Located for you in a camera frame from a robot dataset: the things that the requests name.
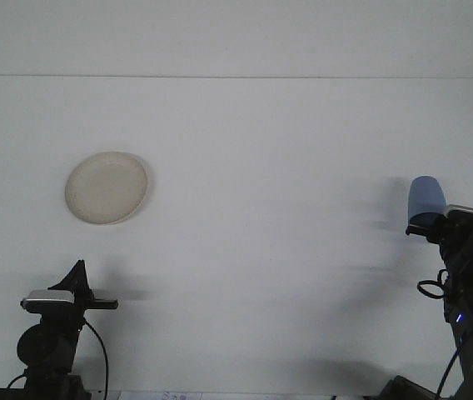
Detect pale blue cup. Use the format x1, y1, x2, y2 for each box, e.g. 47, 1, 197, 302
406, 175, 448, 228

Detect pale round plate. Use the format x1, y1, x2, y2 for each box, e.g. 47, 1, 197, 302
64, 151, 150, 227

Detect white printed paper sheet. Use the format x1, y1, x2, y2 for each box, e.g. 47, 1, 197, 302
115, 389, 208, 400

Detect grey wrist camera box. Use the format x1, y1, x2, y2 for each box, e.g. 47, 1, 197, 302
443, 203, 473, 229
20, 290, 76, 314

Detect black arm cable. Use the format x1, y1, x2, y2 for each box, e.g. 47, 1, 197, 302
82, 319, 109, 397
417, 268, 473, 399

